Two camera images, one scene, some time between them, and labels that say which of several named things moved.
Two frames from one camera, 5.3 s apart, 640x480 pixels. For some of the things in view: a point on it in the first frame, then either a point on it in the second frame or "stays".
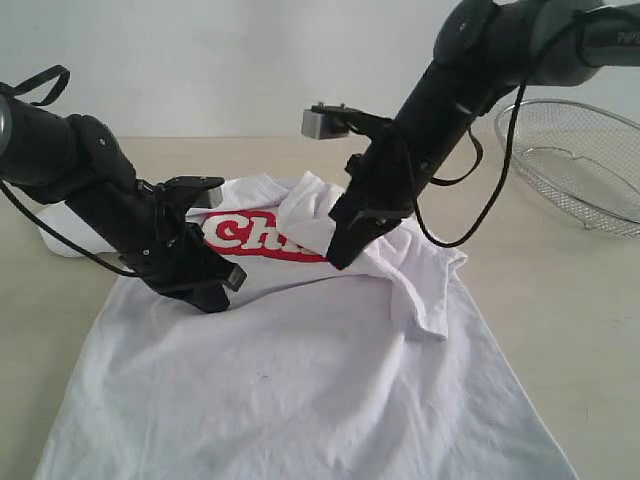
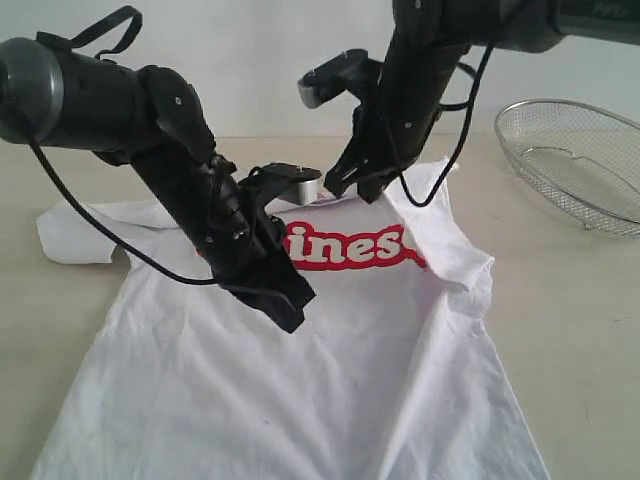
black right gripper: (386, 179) to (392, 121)
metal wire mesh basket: (583, 160) stays
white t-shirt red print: (384, 369) stays
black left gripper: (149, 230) to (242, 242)
